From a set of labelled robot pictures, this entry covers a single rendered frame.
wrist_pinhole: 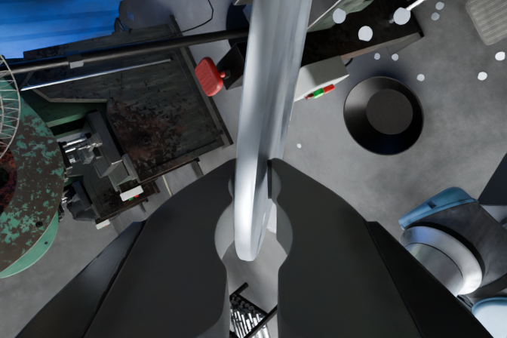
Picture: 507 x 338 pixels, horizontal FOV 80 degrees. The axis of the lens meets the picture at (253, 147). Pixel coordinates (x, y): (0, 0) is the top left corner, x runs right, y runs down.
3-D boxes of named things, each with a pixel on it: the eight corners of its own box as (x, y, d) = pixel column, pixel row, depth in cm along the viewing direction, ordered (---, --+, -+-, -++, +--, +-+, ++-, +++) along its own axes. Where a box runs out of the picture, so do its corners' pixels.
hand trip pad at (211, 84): (247, 78, 64) (219, 87, 59) (234, 90, 69) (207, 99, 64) (233, 48, 64) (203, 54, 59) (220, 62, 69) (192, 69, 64)
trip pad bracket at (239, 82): (307, 53, 71) (245, 70, 59) (281, 74, 78) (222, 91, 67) (296, 31, 71) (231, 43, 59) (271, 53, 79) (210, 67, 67)
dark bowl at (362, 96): (447, 135, 103) (440, 142, 99) (373, 157, 127) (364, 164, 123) (407, 56, 104) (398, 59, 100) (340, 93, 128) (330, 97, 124)
